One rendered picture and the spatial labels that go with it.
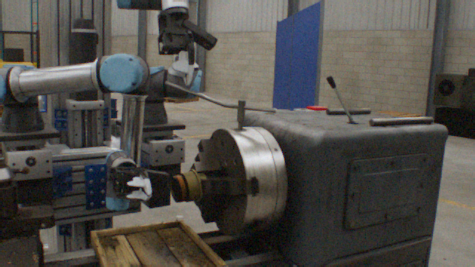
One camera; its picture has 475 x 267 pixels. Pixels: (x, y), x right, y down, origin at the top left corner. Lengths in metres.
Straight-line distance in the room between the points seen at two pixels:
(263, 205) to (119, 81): 0.56
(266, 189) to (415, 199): 0.54
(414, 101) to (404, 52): 1.34
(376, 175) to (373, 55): 11.13
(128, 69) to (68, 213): 0.66
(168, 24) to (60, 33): 0.70
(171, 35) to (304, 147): 0.47
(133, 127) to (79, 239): 0.62
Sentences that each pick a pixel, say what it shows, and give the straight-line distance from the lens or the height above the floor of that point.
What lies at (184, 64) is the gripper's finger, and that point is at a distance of 1.16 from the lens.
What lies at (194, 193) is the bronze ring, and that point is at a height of 1.07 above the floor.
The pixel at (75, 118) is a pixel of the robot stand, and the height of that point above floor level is 1.19.
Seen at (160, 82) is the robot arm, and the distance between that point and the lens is 1.71.
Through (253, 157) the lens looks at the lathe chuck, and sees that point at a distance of 1.13.
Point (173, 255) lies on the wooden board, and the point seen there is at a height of 0.88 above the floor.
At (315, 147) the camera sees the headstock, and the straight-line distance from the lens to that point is 1.13.
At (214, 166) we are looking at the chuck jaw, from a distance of 1.24.
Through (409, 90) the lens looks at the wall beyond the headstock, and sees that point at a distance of 11.86.
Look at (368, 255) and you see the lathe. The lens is 1.39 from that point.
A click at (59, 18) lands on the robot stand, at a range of 1.82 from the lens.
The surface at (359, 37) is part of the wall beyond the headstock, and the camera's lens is 12.66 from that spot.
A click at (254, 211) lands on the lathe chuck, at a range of 1.15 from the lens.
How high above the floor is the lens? 1.44
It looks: 10 degrees down
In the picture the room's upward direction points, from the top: 2 degrees clockwise
